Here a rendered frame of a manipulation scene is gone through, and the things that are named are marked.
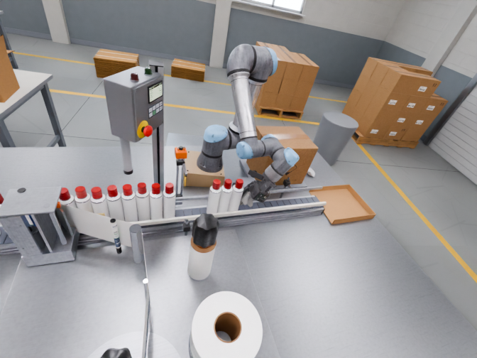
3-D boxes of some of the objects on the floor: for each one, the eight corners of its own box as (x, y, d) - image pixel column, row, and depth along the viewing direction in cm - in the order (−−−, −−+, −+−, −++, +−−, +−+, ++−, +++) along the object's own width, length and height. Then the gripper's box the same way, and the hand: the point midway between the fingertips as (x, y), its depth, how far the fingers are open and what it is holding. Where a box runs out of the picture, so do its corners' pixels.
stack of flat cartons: (96, 77, 414) (92, 57, 394) (102, 67, 452) (99, 48, 432) (137, 82, 431) (135, 62, 411) (140, 71, 470) (138, 54, 450)
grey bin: (311, 167, 330) (331, 126, 291) (301, 148, 364) (318, 109, 325) (342, 169, 340) (365, 130, 300) (329, 150, 374) (348, 113, 335)
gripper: (267, 180, 105) (236, 212, 113) (280, 187, 111) (250, 217, 119) (260, 168, 111) (231, 199, 119) (273, 175, 117) (244, 204, 125)
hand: (240, 202), depth 121 cm, fingers closed, pressing on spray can
